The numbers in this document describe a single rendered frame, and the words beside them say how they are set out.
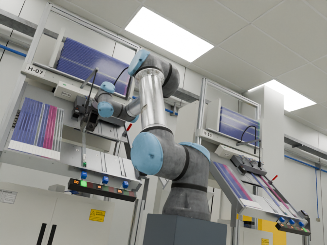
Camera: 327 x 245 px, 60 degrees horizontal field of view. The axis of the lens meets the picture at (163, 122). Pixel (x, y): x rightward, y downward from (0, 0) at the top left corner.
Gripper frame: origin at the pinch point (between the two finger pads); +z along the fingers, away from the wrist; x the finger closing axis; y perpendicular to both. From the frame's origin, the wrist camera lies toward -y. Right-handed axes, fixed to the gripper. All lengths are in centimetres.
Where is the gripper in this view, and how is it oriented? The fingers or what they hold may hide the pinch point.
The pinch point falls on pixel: (83, 131)
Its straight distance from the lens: 169.6
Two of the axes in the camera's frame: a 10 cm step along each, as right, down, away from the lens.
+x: -8.4, -3.0, -4.5
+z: -5.2, 6.6, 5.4
